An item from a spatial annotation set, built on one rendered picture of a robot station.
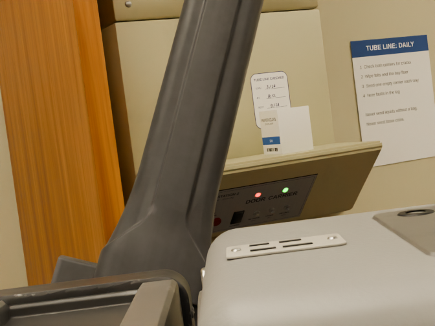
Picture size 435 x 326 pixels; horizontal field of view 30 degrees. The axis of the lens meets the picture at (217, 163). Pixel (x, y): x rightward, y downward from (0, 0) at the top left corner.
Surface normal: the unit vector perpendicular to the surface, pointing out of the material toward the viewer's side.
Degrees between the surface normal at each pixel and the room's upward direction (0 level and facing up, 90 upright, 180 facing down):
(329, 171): 135
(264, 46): 90
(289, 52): 90
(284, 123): 90
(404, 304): 45
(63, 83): 90
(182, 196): 71
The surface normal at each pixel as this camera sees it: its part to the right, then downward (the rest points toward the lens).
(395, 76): 0.43, 0.00
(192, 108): 0.07, -0.29
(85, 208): -0.89, 0.14
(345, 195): 0.40, 0.69
